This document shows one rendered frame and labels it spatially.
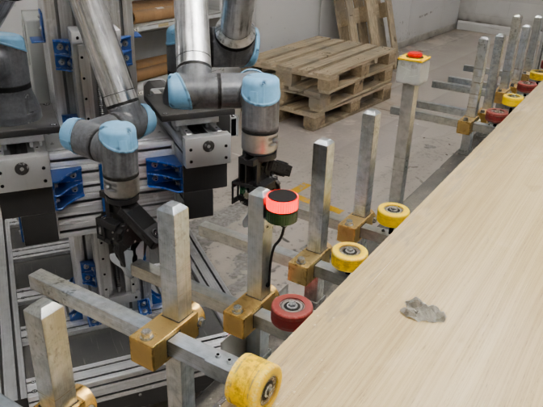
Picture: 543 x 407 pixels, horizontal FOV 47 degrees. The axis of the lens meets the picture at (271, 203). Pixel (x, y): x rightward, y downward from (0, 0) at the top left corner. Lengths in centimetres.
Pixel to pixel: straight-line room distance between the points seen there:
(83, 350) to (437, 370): 142
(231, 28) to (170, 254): 91
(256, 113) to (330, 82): 347
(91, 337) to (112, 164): 110
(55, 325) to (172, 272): 24
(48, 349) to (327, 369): 46
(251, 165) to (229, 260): 185
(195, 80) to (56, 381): 69
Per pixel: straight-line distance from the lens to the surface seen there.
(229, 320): 125
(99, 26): 146
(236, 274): 297
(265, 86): 122
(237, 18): 173
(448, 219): 161
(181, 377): 113
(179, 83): 132
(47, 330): 84
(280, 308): 120
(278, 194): 116
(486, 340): 121
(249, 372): 95
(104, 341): 228
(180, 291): 103
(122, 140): 129
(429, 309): 122
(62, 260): 277
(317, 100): 475
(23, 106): 180
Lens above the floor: 160
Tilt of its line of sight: 26 degrees down
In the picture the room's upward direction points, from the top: 2 degrees clockwise
